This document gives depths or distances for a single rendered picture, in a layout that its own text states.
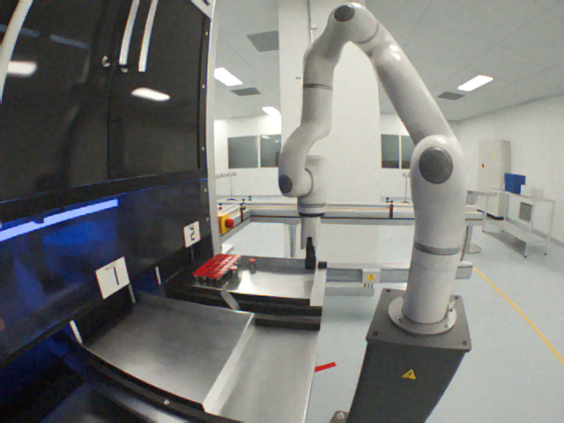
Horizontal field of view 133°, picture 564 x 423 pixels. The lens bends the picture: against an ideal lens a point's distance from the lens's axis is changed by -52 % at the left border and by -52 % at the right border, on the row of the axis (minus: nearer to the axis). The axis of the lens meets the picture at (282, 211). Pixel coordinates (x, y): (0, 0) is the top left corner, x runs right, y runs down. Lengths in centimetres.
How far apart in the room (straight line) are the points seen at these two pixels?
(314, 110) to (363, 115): 155
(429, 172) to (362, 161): 173
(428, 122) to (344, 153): 161
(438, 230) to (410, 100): 27
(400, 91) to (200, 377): 67
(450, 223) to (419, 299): 18
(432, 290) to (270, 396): 39
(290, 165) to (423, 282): 41
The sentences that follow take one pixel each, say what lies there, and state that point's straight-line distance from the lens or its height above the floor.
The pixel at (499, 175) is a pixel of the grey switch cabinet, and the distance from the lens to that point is 704.
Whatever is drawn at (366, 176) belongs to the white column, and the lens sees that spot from 218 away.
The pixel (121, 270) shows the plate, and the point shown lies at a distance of 57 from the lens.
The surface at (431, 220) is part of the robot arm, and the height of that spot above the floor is 111.
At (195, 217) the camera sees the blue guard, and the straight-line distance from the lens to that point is 81.
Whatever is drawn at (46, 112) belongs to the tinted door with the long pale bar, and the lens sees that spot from 48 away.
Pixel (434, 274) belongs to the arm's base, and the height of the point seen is 100.
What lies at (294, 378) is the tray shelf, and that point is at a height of 88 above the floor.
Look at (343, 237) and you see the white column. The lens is 225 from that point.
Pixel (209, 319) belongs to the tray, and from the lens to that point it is 61.
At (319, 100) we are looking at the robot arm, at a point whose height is 139.
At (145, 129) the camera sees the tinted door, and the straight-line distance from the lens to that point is 64.
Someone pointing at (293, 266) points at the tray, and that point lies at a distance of 86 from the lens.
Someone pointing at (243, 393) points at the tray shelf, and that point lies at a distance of 44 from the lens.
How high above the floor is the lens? 122
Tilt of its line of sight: 11 degrees down
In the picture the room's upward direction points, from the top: 1 degrees counter-clockwise
